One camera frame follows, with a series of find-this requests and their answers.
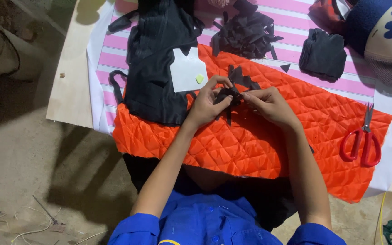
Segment person's left hand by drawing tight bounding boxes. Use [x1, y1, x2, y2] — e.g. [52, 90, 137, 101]
[185, 75, 234, 129]

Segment person's right hand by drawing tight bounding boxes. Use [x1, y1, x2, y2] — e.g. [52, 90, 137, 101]
[242, 86, 302, 132]

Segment black cut fabric piece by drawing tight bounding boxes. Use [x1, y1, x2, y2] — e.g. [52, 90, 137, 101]
[213, 65, 262, 127]

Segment white paper pattern template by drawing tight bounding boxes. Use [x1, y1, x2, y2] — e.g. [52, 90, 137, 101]
[169, 47, 209, 93]

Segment orange quilted fabric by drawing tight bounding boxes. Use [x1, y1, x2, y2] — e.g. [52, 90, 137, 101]
[112, 44, 392, 204]

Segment large black fabric sheet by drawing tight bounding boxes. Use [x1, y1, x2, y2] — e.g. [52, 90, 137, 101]
[108, 0, 206, 127]

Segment stack of black fabric cutouts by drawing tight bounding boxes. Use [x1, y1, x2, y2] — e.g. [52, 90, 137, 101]
[298, 28, 348, 83]

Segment pile of black fabric scraps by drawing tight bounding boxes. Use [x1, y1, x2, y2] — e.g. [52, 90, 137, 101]
[211, 0, 285, 61]

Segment pink white striped cloth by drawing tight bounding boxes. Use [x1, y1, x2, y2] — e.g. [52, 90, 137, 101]
[86, 0, 392, 198]

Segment black trousers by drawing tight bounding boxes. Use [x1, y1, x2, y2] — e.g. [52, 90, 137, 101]
[122, 153, 299, 233]

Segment red patterned fabric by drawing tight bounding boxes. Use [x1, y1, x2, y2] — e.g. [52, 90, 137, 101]
[308, 0, 354, 36]

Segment blue work shirt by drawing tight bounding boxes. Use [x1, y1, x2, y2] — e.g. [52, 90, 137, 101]
[107, 185, 348, 245]

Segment cream helmet with blue flowers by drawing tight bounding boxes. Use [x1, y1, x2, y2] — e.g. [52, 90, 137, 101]
[344, 0, 392, 90]

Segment red-handled scissors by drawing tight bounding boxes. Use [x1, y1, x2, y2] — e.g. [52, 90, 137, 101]
[338, 102, 382, 168]

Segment yellow cable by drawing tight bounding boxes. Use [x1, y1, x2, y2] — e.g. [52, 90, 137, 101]
[378, 192, 387, 245]

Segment dry twigs and strings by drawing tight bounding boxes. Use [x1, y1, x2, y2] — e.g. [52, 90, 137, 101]
[0, 195, 109, 245]

